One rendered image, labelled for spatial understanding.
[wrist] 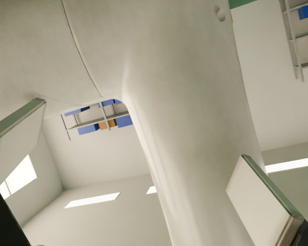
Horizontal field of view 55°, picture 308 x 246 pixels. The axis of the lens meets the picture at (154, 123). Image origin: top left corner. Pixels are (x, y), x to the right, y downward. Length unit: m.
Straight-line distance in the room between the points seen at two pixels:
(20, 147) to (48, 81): 0.11
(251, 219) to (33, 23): 0.21
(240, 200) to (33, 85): 0.18
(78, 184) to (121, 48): 7.61
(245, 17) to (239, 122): 6.01
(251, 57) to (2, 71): 6.04
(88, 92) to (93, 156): 7.08
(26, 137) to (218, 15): 0.18
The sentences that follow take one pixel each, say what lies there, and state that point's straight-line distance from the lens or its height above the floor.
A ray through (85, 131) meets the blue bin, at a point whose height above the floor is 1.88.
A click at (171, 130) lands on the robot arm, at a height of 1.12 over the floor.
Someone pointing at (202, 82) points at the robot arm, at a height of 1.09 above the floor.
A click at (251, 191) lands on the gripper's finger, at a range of 0.18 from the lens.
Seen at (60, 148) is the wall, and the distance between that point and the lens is 7.70.
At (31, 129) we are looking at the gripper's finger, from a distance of 0.18.
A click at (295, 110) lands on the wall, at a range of 6.46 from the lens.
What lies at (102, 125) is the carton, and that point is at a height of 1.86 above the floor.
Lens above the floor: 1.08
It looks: 10 degrees up
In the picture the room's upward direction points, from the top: 163 degrees clockwise
